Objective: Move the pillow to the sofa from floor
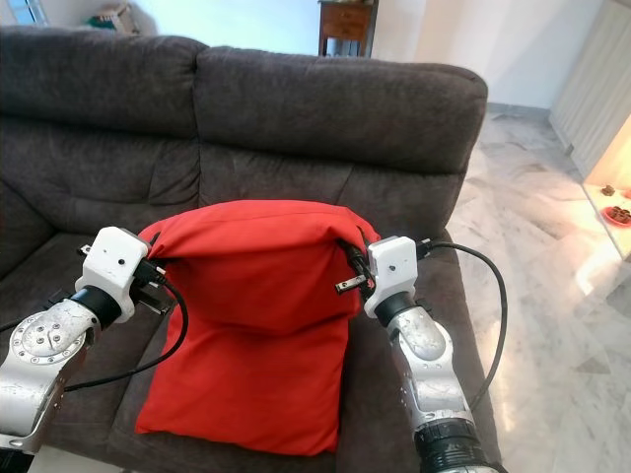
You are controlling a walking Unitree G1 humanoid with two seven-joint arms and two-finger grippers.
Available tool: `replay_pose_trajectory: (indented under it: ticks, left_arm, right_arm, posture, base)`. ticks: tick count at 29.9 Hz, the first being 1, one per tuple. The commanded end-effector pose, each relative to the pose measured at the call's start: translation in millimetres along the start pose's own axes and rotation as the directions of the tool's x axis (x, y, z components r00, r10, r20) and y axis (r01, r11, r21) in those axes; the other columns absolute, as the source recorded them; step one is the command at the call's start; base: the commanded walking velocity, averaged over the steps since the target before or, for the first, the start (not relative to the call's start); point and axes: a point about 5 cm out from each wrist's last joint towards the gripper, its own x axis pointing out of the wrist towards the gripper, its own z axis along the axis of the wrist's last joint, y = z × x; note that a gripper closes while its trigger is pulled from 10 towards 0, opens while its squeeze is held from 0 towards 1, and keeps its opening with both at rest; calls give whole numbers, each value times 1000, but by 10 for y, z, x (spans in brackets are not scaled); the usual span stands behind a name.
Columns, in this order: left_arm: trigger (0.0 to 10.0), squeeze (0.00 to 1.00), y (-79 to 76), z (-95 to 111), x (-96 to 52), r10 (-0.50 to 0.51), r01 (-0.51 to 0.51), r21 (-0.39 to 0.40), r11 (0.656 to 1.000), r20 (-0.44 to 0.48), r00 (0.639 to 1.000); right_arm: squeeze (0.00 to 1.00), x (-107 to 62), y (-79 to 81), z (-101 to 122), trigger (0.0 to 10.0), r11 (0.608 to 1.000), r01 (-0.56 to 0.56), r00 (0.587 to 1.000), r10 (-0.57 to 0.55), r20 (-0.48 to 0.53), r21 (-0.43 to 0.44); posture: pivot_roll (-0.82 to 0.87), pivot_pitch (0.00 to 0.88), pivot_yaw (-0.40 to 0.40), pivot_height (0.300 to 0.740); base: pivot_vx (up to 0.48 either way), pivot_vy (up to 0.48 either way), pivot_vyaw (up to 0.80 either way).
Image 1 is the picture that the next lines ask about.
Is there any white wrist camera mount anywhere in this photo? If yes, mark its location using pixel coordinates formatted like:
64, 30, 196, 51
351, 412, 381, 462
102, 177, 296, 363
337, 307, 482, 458
76, 226, 168, 325
362, 236, 422, 319

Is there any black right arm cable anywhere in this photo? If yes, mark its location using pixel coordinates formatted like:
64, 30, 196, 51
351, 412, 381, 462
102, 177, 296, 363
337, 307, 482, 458
416, 240, 510, 410

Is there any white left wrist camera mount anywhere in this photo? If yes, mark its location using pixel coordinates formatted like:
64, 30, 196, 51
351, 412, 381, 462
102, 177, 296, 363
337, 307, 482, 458
76, 226, 168, 325

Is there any window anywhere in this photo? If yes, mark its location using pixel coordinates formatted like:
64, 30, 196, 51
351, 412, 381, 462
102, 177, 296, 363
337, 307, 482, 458
18, 0, 52, 27

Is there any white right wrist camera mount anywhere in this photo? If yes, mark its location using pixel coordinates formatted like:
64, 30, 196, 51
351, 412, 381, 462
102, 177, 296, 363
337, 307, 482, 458
362, 236, 422, 319

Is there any small brown wooden cabinet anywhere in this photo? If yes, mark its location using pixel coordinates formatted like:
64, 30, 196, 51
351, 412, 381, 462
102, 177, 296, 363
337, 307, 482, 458
317, 0, 380, 58

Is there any red pillow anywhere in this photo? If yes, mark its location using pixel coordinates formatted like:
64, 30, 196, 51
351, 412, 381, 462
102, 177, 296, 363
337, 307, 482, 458
135, 199, 381, 457

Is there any low cream shelf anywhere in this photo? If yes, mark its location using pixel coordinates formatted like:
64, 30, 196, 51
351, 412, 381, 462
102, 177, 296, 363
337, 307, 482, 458
580, 126, 631, 265

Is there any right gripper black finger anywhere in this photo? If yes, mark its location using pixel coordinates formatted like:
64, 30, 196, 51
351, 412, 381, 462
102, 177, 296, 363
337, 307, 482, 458
335, 236, 368, 277

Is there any red plate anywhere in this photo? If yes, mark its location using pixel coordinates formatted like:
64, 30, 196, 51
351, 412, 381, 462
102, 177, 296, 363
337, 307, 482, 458
600, 204, 631, 229

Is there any white basket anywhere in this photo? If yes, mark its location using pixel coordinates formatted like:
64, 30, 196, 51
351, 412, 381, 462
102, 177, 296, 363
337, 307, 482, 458
87, 4, 141, 36

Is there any dark grey fabric sofa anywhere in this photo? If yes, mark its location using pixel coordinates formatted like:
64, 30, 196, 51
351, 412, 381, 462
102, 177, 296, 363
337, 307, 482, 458
0, 26, 506, 473

